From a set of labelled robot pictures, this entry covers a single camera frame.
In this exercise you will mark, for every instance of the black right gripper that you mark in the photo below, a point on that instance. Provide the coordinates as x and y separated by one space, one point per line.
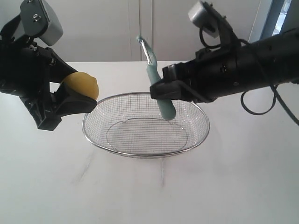
213 74

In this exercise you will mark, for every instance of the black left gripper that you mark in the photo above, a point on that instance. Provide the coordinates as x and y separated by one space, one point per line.
27 73

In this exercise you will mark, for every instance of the teal handled peeler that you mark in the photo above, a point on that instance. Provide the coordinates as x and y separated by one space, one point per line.
166 107

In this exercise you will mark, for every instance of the yellow lemon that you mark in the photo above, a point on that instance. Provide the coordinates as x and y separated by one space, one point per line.
83 84

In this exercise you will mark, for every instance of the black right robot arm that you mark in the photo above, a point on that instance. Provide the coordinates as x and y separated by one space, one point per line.
273 60

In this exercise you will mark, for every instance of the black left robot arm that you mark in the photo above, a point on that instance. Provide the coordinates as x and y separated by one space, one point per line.
8 37

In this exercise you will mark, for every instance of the oval metal wire basket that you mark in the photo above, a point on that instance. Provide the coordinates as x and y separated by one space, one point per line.
131 125

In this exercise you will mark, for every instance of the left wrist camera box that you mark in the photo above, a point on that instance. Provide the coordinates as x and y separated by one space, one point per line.
40 21

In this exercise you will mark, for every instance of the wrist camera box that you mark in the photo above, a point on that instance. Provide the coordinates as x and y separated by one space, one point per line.
40 21
204 16

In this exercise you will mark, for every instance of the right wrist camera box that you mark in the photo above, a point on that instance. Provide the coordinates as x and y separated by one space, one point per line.
204 16

